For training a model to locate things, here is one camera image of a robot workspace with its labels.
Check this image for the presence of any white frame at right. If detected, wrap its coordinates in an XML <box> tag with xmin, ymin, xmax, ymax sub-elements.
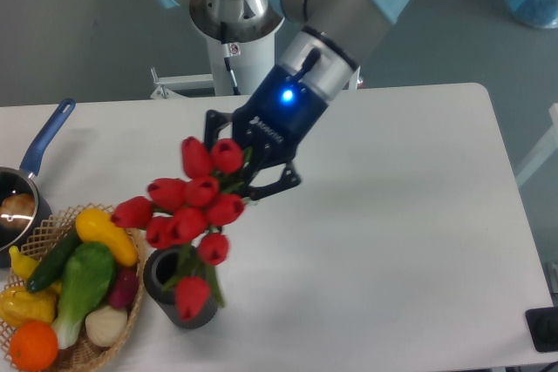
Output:
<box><xmin>514</xmin><ymin>103</ymin><xmax>557</xmax><ymax>188</ymax></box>

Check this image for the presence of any green cucumber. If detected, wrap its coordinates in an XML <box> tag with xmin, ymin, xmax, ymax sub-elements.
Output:
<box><xmin>26</xmin><ymin>229</ymin><xmax>82</xmax><ymax>293</ymax></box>

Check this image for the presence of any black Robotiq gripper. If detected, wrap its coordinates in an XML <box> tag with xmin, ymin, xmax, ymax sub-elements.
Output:
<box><xmin>203</xmin><ymin>65</ymin><xmax>328</xmax><ymax>201</ymax></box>

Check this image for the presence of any brown bread roll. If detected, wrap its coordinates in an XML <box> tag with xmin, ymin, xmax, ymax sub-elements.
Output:
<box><xmin>1</xmin><ymin>193</ymin><xmax>35</xmax><ymax>231</ymax></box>

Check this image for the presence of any yellow pumpkin gourd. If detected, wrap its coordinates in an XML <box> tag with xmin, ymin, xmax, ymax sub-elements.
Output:
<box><xmin>1</xmin><ymin>286</ymin><xmax>58</xmax><ymax>328</ymax></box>

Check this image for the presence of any green bok choy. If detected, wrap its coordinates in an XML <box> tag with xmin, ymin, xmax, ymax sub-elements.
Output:
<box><xmin>51</xmin><ymin>242</ymin><xmax>116</xmax><ymax>350</ymax></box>

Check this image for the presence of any orange fruit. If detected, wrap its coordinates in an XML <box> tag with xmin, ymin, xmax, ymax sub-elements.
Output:
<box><xmin>9</xmin><ymin>321</ymin><xmax>58</xmax><ymax>371</ymax></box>

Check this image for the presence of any red tulip bouquet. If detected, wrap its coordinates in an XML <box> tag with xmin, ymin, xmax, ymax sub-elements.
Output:
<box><xmin>112</xmin><ymin>137</ymin><xmax>252</xmax><ymax>328</ymax></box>

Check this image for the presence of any purple red radish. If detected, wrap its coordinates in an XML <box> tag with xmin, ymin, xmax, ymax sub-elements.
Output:
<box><xmin>107</xmin><ymin>268</ymin><xmax>140</xmax><ymax>309</ymax></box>

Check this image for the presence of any dark grey ribbed vase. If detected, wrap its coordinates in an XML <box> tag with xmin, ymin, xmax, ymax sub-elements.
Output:
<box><xmin>142</xmin><ymin>245</ymin><xmax>219</xmax><ymax>330</ymax></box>

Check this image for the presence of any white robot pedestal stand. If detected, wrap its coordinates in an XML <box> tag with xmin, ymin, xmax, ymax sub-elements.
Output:
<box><xmin>160</xmin><ymin>0</ymin><xmax>301</xmax><ymax>96</ymax></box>

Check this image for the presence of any black device at edge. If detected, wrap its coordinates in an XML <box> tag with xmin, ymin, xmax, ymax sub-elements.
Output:
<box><xmin>525</xmin><ymin>307</ymin><xmax>557</xmax><ymax>353</ymax></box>

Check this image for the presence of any yellow squash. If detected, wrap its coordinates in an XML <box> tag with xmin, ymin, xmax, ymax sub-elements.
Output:
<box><xmin>75</xmin><ymin>207</ymin><xmax>139</xmax><ymax>267</ymax></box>

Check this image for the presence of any blue handled saucepan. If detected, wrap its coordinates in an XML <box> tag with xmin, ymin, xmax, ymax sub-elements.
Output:
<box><xmin>1</xmin><ymin>98</ymin><xmax>76</xmax><ymax>268</ymax></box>

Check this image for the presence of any yellow banana pepper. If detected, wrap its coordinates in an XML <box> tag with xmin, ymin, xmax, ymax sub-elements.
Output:
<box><xmin>9</xmin><ymin>246</ymin><xmax>39</xmax><ymax>281</ymax></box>

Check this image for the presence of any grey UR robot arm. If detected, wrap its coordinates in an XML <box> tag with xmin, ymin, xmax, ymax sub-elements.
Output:
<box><xmin>159</xmin><ymin>0</ymin><xmax>410</xmax><ymax>200</ymax></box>

